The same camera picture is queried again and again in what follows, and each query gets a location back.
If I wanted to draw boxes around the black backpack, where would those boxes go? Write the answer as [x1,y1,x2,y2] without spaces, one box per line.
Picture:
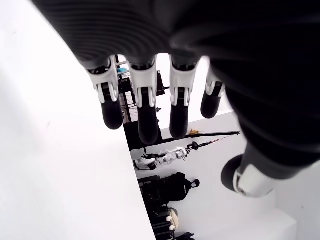
[159,171,201,203]

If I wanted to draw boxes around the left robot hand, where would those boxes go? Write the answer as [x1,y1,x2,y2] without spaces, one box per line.
[29,0,320,199]

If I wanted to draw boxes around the long black pole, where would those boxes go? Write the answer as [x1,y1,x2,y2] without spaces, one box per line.
[159,129,241,146]

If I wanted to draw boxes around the black cabinet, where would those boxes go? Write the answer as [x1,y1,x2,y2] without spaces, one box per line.
[123,122,163,152]

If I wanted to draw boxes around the dark equipment rack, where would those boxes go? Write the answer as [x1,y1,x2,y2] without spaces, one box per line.
[116,56,166,125]

